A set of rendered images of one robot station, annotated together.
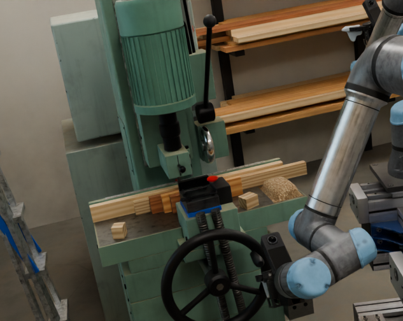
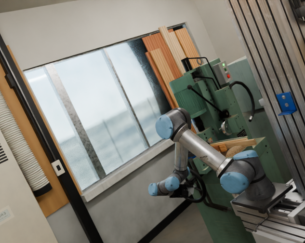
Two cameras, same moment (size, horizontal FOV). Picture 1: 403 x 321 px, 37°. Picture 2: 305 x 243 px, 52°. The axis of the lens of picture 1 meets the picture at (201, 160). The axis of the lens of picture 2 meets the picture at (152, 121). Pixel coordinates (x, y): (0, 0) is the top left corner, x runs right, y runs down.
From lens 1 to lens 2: 183 cm
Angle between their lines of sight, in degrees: 61
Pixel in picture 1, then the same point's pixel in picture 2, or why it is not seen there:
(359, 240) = (166, 181)
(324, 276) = (152, 190)
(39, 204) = not seen: hidden behind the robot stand
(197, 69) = (219, 96)
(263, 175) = (236, 143)
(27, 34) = not seen: hidden behind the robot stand
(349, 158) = (177, 151)
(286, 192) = (229, 154)
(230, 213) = (195, 160)
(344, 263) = (161, 187)
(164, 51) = (180, 98)
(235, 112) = not seen: outside the picture
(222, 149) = (236, 129)
